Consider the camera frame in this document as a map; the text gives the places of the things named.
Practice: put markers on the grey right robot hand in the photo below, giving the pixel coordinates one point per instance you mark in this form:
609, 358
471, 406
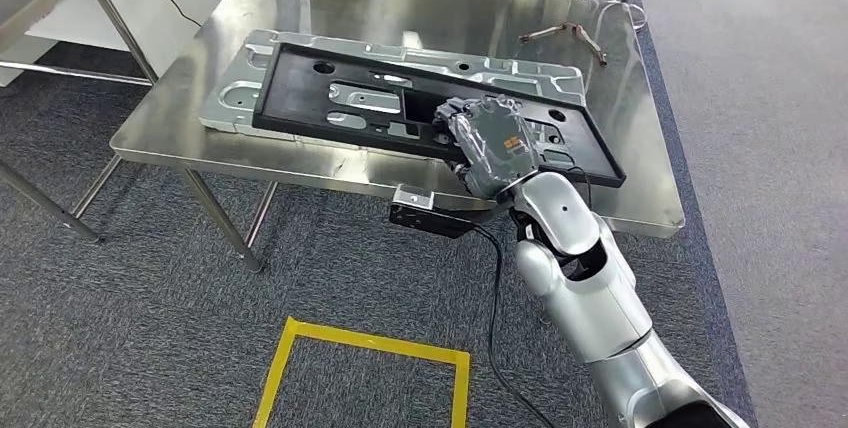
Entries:
497, 147

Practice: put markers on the black plastic plate frame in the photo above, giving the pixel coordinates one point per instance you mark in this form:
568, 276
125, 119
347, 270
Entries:
291, 100

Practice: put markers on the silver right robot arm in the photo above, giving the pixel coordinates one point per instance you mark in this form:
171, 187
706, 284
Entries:
596, 306

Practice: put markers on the steel workbench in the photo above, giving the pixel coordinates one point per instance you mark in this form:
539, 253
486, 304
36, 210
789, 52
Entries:
397, 8

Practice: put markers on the yellow floor tape square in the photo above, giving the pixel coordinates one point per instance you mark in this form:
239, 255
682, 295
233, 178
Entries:
371, 340

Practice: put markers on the stamped silver metal panel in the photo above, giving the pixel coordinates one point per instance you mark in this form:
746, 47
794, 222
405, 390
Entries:
232, 100

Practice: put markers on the white cabinet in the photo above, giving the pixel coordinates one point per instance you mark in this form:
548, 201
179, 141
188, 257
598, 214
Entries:
146, 8

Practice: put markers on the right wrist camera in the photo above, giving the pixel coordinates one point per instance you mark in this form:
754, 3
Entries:
424, 216

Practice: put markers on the brown bent metal bracket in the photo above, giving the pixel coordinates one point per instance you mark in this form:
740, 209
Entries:
563, 29

